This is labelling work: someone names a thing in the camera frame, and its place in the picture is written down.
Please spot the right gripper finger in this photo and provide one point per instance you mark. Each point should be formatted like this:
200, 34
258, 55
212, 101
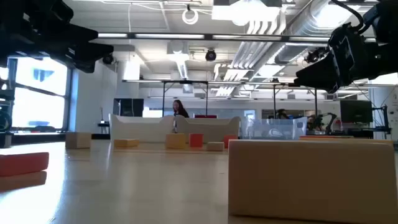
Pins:
326, 71
326, 84

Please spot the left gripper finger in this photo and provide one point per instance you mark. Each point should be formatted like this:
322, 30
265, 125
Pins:
82, 34
84, 56

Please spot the large natural wood block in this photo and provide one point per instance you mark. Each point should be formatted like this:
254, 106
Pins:
311, 180

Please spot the long red wooden block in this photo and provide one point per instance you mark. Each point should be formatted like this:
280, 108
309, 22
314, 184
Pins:
21, 164

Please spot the yellow wooden cube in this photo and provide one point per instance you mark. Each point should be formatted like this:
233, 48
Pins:
175, 141

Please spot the small natural wood block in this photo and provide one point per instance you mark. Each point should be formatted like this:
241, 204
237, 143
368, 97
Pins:
215, 146

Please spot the black background robot arm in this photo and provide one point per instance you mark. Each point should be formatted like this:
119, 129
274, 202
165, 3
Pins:
331, 119

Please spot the black computer monitor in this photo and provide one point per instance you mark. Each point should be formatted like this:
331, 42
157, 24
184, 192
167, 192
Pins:
356, 111

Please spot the large window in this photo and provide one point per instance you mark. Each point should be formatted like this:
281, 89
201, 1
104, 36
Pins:
40, 102

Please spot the clear plastic bin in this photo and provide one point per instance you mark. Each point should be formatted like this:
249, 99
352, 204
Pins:
273, 127

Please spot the small black side table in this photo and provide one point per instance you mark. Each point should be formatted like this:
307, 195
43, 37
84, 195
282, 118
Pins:
103, 124

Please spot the white plastic bin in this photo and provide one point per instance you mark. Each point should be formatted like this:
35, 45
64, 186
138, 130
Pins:
140, 130

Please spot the black equipment stack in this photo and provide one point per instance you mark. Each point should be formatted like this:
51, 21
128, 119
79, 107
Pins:
4, 140

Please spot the beige plastic bin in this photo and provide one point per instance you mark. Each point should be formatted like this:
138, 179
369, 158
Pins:
214, 127

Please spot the red seat back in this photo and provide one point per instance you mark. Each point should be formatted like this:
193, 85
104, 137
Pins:
205, 116

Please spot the red wooden cube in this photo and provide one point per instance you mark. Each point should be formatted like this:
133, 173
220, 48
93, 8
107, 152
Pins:
196, 140

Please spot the black hanging camera rig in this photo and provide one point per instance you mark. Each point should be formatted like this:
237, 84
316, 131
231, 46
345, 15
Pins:
312, 56

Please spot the black ceiling camera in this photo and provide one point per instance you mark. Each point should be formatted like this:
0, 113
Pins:
211, 55
108, 60

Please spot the black metal gantry frame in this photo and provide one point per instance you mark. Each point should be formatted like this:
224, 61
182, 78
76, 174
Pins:
295, 84
186, 82

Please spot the black aluminium table frame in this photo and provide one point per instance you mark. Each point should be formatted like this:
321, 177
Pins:
93, 136

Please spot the overhead light rail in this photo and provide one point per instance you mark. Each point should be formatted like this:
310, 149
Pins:
208, 37

